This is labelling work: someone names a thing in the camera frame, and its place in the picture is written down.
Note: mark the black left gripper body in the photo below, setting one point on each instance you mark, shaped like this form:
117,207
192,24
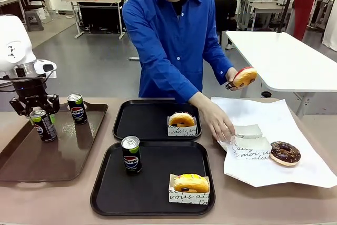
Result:
30,89

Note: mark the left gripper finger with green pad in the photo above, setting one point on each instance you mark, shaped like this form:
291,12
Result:
19,106
54,103

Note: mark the black Pepsi can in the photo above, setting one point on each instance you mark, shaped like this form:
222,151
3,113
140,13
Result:
46,130
78,113
131,160

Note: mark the tan glazed donut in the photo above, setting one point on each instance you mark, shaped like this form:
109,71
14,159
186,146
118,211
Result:
181,120

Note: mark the yellow iced donut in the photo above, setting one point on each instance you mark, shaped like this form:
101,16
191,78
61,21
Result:
190,183

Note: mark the yellow frosted donut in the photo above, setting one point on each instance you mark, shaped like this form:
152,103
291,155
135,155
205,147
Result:
188,198

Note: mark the black tongs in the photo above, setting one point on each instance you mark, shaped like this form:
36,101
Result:
229,84

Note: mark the red iced donut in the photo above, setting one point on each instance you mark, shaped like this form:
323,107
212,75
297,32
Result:
245,76

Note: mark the white script-printed paper box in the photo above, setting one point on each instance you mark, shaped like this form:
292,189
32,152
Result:
252,151
248,131

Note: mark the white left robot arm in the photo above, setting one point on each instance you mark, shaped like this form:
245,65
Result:
13,40

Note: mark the person's left forearm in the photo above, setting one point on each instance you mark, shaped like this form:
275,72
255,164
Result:
219,61

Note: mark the person's right forearm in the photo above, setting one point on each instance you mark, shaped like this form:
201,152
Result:
184,85

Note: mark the person's right hand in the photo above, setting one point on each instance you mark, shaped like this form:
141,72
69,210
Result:
219,125

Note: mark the person's left hand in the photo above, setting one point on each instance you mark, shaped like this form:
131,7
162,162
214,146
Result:
231,76

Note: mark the gray stool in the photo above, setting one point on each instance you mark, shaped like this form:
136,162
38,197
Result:
34,20

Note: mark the black plastic tray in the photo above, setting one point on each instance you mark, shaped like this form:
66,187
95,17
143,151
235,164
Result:
147,190
142,122

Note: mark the background table with black panel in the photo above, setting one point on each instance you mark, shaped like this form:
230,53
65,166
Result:
100,17

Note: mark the person in blue shirt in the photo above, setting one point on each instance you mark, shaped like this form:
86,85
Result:
168,38

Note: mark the seated person in black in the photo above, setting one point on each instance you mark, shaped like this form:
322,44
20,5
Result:
225,9

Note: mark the white paper sheet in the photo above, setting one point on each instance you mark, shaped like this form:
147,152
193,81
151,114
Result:
263,111

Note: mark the gray workbench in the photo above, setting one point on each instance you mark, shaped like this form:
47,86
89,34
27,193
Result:
266,7

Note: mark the white side table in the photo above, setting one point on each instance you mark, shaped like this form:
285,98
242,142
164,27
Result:
284,59

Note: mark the chocolate sprinkled donut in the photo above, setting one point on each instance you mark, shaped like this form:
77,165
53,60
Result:
285,154

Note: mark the black stand pole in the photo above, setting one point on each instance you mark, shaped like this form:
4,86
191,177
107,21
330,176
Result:
287,1

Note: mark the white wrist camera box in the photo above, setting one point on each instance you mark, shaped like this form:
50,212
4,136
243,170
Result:
44,67

